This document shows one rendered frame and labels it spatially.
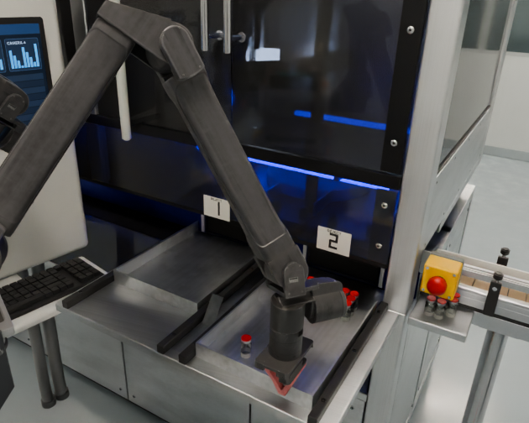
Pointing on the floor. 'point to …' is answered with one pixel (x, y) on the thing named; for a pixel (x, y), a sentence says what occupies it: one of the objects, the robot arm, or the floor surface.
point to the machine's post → (417, 190)
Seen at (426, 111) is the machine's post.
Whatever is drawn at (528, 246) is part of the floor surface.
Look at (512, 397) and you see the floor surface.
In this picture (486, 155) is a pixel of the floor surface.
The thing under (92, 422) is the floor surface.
